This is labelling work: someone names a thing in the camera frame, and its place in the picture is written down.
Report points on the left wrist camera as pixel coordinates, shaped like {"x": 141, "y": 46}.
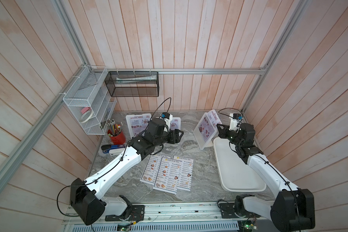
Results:
{"x": 167, "y": 117}

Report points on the white plastic tray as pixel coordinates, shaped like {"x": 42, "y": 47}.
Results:
{"x": 235, "y": 175}

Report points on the black mesh wall basket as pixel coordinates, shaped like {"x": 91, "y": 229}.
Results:
{"x": 132, "y": 83}

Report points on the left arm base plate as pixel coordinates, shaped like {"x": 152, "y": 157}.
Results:
{"x": 133, "y": 213}

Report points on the red pencil cup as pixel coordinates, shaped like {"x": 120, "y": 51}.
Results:
{"x": 115, "y": 133}

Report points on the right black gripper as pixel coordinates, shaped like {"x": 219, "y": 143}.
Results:
{"x": 223, "y": 133}

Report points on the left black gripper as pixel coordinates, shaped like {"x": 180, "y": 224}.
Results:
{"x": 174, "y": 137}

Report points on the old dim sum menu sheet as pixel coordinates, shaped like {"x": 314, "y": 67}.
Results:
{"x": 186, "y": 173}

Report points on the aluminium rail base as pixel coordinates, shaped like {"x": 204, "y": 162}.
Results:
{"x": 171, "y": 212}

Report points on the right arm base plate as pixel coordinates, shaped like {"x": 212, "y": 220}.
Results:
{"x": 228, "y": 211}

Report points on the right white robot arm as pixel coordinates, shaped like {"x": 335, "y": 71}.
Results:
{"x": 293, "y": 208}

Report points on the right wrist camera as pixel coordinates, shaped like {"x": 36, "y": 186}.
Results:
{"x": 236, "y": 119}

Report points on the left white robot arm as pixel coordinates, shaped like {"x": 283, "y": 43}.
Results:
{"x": 87, "y": 197}

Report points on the pink menu sheet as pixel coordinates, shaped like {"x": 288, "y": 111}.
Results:
{"x": 208, "y": 125}

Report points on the blue white stapler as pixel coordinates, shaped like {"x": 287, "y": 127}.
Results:
{"x": 112, "y": 149}

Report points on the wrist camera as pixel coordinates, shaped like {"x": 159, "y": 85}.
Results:
{"x": 167, "y": 117}
{"x": 236, "y": 119}

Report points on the white wire wall shelf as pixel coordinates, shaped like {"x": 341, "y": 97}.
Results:
{"x": 88, "y": 91}

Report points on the white tape roll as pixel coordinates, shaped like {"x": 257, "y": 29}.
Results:
{"x": 86, "y": 116}

